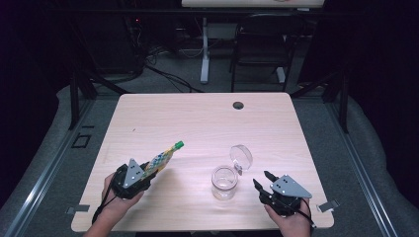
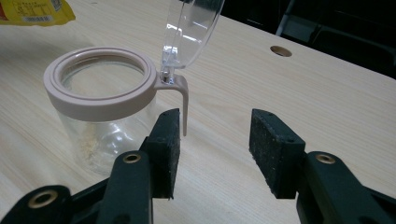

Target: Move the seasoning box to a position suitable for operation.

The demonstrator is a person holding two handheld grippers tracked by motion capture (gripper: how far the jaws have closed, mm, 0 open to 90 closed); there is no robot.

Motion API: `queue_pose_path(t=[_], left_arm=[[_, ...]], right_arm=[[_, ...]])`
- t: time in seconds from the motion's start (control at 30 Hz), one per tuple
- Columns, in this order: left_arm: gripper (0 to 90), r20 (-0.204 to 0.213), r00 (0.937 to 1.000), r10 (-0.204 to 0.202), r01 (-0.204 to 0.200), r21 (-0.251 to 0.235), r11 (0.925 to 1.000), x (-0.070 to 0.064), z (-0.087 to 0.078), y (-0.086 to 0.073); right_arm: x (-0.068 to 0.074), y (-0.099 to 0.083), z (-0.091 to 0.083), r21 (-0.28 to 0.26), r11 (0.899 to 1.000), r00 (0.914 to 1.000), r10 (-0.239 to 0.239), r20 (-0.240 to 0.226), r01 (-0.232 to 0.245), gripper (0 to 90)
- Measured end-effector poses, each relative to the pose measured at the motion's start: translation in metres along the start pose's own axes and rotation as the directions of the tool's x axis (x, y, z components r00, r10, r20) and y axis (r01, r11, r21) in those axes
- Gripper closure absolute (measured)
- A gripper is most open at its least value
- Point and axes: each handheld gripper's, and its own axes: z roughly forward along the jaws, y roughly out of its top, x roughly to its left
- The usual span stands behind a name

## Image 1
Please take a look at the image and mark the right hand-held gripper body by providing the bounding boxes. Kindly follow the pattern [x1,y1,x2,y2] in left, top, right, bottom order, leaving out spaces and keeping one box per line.
[258,175,313,217]

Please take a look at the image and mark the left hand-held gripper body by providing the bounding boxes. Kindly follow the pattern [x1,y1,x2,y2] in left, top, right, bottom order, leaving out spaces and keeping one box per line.
[111,158,159,200]

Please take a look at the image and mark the yellow spouted seasoning pouch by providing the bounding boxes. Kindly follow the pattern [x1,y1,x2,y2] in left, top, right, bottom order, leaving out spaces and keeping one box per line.
[141,140,185,181]

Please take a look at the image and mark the clear glass jar with lid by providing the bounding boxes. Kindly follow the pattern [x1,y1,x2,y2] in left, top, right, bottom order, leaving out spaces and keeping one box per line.
[210,144,254,201]

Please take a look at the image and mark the person's right hand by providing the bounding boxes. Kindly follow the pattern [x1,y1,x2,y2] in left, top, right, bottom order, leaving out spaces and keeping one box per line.
[264,197,312,237]

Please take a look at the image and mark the person's left hand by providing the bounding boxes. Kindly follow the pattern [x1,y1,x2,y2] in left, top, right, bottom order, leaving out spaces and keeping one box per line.
[99,172,145,225]

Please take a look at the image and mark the grey tape piece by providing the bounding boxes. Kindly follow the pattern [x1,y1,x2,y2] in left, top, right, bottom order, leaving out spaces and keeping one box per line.
[66,203,91,215]
[316,198,340,213]

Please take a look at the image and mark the dark computer tower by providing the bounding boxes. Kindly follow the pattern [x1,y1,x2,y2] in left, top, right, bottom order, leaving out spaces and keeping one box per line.
[93,14,146,75]

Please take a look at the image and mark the black folding chair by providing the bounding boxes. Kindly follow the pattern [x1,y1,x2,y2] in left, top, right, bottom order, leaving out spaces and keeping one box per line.
[229,13,305,93]

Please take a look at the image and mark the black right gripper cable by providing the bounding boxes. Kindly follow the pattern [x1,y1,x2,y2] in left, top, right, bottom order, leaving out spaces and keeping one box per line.
[300,197,318,229]

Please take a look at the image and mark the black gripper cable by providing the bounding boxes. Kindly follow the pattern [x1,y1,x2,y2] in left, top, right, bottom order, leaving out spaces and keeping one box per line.
[300,197,318,229]
[91,170,121,225]

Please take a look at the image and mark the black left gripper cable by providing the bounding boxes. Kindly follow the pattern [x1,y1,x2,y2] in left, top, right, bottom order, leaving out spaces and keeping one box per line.
[91,170,121,225]

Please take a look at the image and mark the aluminium floor rail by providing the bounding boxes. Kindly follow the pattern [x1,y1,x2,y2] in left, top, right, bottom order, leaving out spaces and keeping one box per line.
[3,98,97,237]
[324,100,400,237]

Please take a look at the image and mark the black floor cables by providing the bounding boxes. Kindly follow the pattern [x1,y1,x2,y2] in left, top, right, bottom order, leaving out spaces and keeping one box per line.
[143,45,205,94]

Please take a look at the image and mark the black metal frame post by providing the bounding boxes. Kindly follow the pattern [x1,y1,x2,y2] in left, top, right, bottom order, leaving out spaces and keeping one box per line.
[67,69,130,131]
[290,69,350,134]

